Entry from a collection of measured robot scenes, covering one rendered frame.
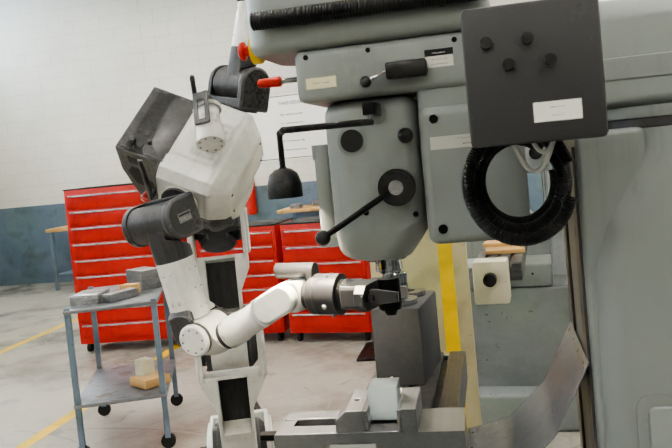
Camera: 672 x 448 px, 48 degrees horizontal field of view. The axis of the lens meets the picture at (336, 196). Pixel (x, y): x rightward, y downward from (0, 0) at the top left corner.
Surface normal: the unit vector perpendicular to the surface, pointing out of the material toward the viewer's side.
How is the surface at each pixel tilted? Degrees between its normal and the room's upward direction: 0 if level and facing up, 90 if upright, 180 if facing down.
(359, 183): 90
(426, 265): 90
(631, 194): 73
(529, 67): 90
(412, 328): 90
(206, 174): 58
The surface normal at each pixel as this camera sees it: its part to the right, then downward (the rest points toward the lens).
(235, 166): 0.70, -0.11
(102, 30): -0.20, 0.07
